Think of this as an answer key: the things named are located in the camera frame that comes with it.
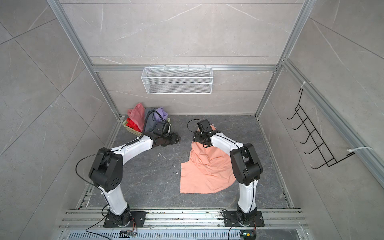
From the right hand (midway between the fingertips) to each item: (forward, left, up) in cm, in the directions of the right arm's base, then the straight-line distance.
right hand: (198, 136), depth 98 cm
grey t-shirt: (+13, +34, 0) cm, 36 cm away
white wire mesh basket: (+32, +13, +23) cm, 41 cm away
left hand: (-2, +13, +4) cm, 14 cm away
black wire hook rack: (-26, -54, +23) cm, 64 cm away
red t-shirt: (+6, +43, +8) cm, 44 cm away
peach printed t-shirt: (-22, -5, -5) cm, 23 cm away
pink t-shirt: (+15, +42, +8) cm, 45 cm away
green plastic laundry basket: (+6, +45, 0) cm, 46 cm away
